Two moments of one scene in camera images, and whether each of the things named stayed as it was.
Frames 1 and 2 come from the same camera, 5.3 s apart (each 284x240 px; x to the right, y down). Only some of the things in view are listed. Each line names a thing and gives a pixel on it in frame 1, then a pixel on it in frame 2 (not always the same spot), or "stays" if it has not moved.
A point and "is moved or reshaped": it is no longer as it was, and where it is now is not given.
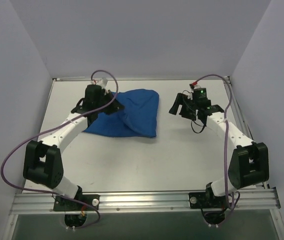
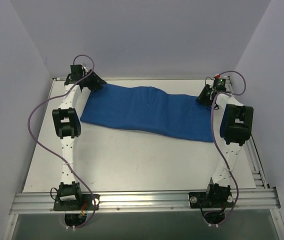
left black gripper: x=112 y=105 -> x=92 y=80
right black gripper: x=186 y=110 -> x=205 y=94
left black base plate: x=63 y=204 stays
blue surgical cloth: x=138 y=118 is moved or reshaped
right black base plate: x=203 y=200 stays
